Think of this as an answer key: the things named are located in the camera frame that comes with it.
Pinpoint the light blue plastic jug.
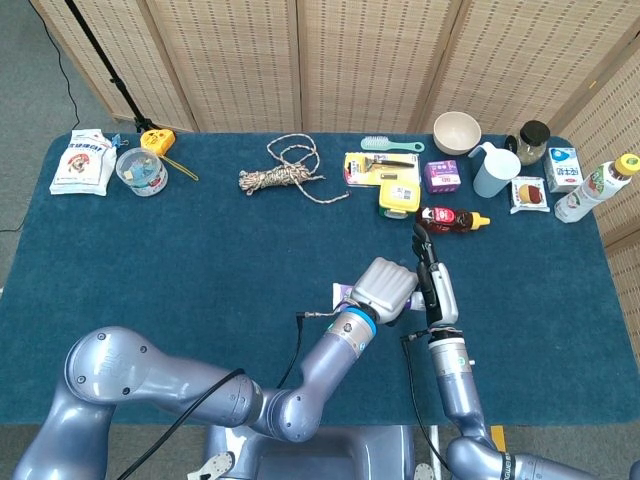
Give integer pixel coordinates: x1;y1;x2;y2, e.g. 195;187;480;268
467;141;522;199

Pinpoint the black tripod stand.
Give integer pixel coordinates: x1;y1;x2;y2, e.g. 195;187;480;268
64;0;161;134

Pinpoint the razor in yellow card pack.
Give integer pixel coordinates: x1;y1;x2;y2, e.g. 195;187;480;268
343;152;421;188

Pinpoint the yellow tape measure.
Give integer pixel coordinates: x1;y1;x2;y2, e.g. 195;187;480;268
139;128;200;182

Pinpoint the braided rope bundle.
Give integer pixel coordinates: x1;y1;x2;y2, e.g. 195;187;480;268
238;133;351;205

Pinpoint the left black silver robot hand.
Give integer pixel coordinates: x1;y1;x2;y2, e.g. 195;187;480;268
344;256;420;329

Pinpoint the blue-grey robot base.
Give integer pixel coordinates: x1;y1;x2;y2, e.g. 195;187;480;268
187;424;451;480

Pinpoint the dark red sauce bottle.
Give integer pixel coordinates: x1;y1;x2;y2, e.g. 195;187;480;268
415;205;492;235

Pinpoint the purple toothpaste tube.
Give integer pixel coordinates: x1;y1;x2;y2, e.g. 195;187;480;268
332;281;426;312

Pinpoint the white blue milk carton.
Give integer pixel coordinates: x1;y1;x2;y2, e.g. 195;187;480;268
542;146;584;194

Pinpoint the cake snack packet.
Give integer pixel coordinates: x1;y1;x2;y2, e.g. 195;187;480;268
509;176;550;216

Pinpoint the beige bowl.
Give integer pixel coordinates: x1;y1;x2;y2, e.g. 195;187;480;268
432;110;483;156

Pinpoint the clear plastic jar of clips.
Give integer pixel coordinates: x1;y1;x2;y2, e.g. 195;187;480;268
115;146;169;198

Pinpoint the drink bottle yellow cap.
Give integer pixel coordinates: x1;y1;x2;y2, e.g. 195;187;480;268
553;154;640;224

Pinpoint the purple box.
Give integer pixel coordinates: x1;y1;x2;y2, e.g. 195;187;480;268
423;159;462;195

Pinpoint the teal hairbrush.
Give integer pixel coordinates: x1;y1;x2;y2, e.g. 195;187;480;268
360;135;426;153

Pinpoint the white pole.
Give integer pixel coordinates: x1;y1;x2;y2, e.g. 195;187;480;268
428;425;444;471

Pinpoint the white printed pouch bag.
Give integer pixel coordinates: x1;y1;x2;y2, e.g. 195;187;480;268
49;128;118;197

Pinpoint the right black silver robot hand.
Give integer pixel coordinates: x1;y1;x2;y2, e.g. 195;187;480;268
410;223;460;329

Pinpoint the thin black floor cable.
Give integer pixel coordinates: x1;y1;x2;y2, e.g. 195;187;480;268
0;0;81;234

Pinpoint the yellow green box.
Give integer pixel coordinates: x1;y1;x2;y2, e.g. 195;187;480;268
377;182;420;220

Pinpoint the blue felt table cloth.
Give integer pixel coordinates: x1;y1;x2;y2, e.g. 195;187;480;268
0;131;621;429

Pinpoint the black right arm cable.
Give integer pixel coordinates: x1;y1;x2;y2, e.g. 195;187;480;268
401;332;454;474

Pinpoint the glass jar black lid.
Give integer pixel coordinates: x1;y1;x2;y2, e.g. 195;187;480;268
504;120;552;167

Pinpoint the bamboo folding screen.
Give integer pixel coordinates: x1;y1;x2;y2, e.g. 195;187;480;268
30;0;640;135
547;34;640;321

